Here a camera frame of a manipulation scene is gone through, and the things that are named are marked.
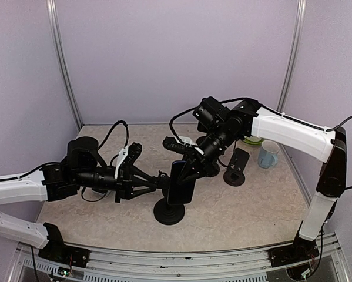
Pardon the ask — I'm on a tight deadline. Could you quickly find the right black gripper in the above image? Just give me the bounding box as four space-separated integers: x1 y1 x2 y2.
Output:
176 122 240 183

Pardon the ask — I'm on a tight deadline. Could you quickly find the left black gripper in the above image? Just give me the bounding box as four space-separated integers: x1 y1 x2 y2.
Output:
75 165 156 203

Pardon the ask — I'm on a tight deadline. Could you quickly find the blue phone black screen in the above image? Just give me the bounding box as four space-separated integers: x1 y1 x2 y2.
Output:
166 160 196 205

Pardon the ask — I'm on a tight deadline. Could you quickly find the black pole phone stand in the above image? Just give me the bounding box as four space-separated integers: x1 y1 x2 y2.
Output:
196 122 213 145
153 171 185 226

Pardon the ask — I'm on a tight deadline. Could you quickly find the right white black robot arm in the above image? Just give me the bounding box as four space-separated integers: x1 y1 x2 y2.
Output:
177 96 347 261

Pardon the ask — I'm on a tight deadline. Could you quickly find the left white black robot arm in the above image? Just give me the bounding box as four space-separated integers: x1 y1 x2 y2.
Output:
0 137 167 261

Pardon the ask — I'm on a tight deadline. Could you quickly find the black folding stand left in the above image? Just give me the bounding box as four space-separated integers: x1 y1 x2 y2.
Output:
205 163 220 177

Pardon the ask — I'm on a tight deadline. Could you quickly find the black folding stand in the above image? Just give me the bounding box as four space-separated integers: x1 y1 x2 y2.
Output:
205 163 220 177
223 148 250 187

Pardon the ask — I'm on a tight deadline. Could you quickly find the phone in white case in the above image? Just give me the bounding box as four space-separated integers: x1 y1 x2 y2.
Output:
91 189 109 197

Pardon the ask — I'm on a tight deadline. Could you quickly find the black folding stand right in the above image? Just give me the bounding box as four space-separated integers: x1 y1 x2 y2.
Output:
223 148 250 187

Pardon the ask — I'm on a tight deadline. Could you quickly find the green saucer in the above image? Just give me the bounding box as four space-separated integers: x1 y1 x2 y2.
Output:
243 136 264 145

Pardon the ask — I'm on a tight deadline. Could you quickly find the light blue mug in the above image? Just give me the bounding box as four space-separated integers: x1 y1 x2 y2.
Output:
257 140 280 169

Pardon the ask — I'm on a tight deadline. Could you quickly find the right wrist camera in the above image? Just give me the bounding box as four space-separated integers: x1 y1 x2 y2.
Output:
162 136 197 154

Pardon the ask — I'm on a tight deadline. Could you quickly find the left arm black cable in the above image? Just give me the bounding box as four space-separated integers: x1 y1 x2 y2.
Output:
0 119 130 203

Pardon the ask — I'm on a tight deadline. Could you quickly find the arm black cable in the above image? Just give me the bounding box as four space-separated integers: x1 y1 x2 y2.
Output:
0 119 130 203
169 97 352 190

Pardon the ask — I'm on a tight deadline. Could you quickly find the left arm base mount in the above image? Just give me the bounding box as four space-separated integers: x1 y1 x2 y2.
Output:
38 241 90 268

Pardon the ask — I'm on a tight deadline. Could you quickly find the front aluminium rail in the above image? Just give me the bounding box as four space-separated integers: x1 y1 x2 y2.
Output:
9 231 351 282

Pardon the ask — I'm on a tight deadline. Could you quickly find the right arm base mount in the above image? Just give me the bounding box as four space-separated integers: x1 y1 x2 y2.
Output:
267 244 320 267

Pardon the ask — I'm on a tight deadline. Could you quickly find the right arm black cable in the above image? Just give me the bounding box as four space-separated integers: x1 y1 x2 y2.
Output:
169 97 352 190

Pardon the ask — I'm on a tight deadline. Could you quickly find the right aluminium frame post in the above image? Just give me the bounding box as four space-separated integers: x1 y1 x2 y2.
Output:
277 0 307 112

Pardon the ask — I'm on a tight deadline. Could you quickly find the aluminium frame post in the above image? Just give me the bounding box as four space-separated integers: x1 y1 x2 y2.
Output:
46 0 83 130
277 0 307 112

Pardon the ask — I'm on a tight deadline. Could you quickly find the left aluminium frame post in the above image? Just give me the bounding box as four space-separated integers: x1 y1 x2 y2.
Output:
46 0 83 130

